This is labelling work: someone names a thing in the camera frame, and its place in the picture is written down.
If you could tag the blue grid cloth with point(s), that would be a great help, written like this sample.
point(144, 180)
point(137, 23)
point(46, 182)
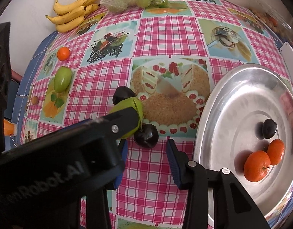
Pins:
point(32, 62)

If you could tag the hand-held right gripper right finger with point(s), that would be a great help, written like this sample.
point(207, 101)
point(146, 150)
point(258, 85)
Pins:
point(175, 164)

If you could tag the oval green mango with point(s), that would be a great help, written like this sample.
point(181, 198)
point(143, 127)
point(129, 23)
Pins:
point(128, 102)
point(62, 78)

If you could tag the pink chair edge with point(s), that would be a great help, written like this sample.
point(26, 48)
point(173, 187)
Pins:
point(15, 76)

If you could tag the medium orange tangerine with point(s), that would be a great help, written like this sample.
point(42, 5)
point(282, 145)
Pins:
point(276, 151)

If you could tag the clear container of nuts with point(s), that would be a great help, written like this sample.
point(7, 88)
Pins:
point(265, 20)

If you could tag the small orange tangerine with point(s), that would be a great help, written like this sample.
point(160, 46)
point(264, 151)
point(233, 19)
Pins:
point(63, 53)

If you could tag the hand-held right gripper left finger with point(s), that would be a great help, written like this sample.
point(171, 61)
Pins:
point(121, 155)

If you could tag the small brown round fruit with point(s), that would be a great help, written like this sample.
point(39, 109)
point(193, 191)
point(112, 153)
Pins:
point(35, 99)

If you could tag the large orange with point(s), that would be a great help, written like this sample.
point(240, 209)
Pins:
point(256, 165)

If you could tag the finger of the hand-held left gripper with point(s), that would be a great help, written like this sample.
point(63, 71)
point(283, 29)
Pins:
point(120, 124)

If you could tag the round metal plate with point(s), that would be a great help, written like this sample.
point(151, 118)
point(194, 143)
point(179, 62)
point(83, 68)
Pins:
point(232, 114)

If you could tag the pink checked picture tablecloth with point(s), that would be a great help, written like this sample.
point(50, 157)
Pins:
point(165, 40)

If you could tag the dark purple plum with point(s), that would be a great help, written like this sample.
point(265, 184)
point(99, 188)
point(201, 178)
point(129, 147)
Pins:
point(146, 134)
point(122, 95)
point(269, 128)

